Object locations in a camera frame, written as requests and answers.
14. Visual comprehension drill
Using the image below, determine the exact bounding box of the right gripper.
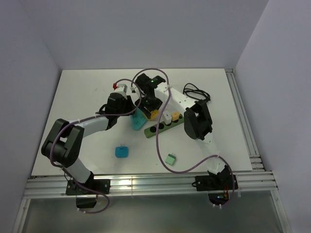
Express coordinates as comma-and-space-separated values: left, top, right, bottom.
134, 94, 162, 119

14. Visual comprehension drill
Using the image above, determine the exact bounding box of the yellow cube socket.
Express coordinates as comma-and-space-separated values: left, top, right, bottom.
148, 110, 159, 120

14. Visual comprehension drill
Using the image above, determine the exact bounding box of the teal triangular power strip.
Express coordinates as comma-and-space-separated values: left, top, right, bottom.
130, 108, 148, 131

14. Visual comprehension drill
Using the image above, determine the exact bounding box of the white charger plug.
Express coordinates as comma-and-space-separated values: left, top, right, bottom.
162, 111, 172, 125

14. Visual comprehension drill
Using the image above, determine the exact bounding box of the small orange plug adapter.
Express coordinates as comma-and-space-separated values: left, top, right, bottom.
171, 112, 180, 121

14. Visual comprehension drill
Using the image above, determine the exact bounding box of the green power strip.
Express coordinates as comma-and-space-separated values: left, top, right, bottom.
144, 114, 184, 138

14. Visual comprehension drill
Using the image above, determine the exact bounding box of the black power cord with plug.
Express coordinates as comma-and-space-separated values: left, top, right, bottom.
182, 83, 211, 105

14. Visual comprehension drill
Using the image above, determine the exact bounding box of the blue plug adapter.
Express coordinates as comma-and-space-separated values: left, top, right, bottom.
115, 145, 129, 158

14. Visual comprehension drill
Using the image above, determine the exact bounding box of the light green plug adapter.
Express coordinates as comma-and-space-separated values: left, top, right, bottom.
165, 153, 176, 166

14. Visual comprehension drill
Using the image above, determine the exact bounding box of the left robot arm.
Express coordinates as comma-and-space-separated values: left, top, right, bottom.
41, 92, 136, 194

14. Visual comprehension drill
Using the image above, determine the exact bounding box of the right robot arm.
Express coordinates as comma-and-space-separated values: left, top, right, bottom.
131, 69, 233, 189

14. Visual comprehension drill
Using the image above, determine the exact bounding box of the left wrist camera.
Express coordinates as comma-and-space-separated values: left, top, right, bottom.
113, 83, 127, 98

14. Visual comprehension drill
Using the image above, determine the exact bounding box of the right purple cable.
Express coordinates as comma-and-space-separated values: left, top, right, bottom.
131, 68, 236, 207

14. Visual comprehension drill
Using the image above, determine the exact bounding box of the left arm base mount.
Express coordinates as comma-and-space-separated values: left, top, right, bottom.
65, 179, 111, 214

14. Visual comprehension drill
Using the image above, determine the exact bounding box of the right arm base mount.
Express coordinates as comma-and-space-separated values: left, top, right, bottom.
191, 165, 239, 209

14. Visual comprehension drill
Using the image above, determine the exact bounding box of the aluminium rail frame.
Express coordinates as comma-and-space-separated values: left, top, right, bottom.
13, 69, 292, 233

